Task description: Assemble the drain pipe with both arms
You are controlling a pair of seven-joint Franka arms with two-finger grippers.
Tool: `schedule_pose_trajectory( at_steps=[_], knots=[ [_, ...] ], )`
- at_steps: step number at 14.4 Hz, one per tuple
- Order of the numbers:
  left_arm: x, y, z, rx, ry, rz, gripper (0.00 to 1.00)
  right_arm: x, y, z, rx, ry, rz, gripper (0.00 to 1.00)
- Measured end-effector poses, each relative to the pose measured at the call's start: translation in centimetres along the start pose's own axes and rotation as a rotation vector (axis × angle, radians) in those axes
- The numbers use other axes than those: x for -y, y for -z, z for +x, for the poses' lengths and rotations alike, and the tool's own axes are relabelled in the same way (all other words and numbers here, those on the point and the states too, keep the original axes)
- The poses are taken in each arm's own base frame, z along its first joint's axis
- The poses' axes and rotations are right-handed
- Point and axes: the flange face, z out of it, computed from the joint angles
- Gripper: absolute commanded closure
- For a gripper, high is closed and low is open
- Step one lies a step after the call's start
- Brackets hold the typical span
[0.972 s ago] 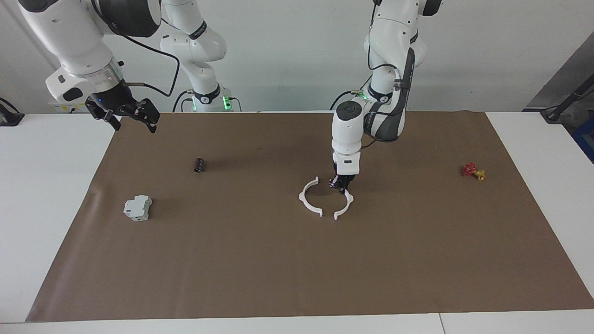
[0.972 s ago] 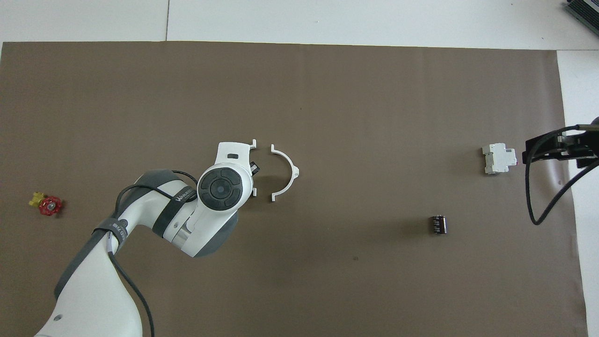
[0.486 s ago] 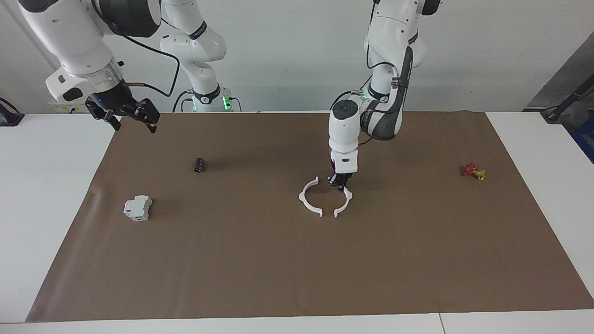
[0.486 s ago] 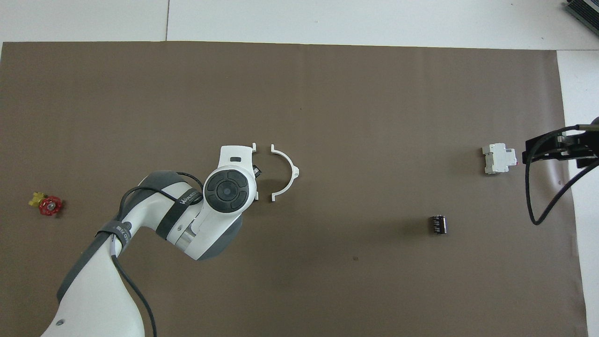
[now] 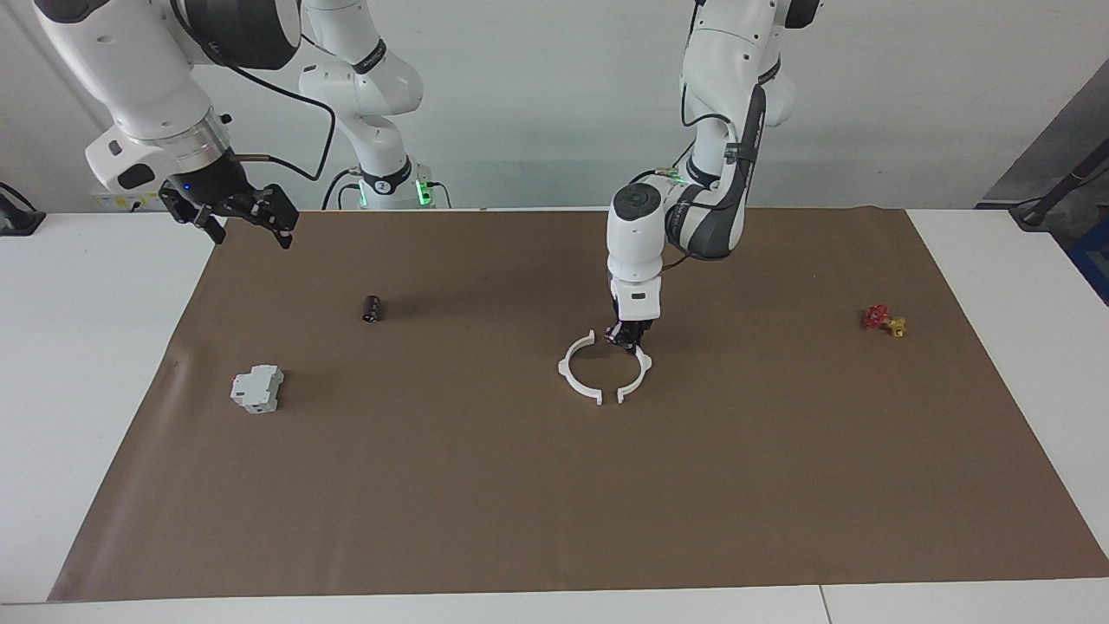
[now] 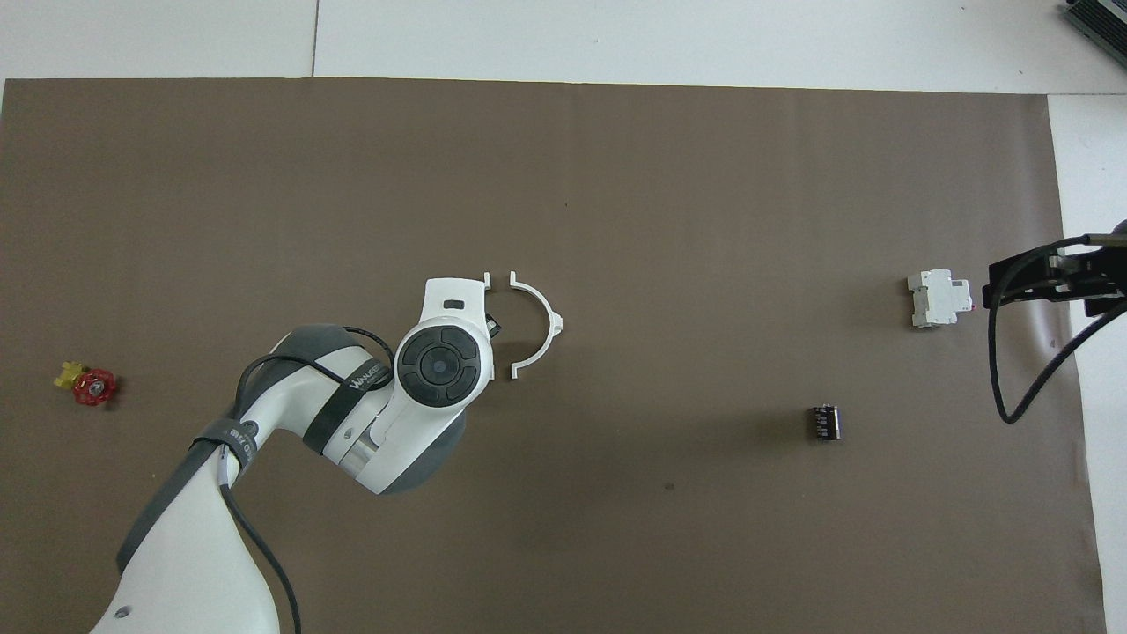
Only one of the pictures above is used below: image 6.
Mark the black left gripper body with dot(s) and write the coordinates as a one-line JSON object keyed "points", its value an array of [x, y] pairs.
{"points": [[493, 328]]}

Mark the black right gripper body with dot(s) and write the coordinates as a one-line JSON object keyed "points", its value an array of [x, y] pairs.
{"points": [[1021, 280]]}

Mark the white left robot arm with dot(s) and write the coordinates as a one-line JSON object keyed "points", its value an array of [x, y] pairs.
{"points": [[440, 365]]}

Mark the white circuit breaker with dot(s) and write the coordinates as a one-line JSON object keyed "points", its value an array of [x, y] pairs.
{"points": [[938, 299]]}

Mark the brown paper mat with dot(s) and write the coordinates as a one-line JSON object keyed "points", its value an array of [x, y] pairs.
{"points": [[660, 220]]}

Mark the black cylindrical capacitor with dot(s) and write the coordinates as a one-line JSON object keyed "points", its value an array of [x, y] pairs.
{"points": [[825, 423]]}

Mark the grey ribbed device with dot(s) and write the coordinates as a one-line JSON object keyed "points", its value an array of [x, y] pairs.
{"points": [[1105, 18]]}

